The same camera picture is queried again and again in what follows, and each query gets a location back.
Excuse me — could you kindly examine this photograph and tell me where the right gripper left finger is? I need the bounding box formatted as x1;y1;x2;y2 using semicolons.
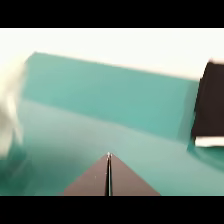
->
63;152;110;197

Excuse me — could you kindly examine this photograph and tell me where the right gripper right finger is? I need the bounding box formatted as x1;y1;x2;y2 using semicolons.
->
108;152;162;197

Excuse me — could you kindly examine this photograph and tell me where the white garment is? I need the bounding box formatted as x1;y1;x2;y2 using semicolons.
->
0;57;28;160

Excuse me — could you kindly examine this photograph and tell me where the black garment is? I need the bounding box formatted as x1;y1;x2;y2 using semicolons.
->
190;59;224;148

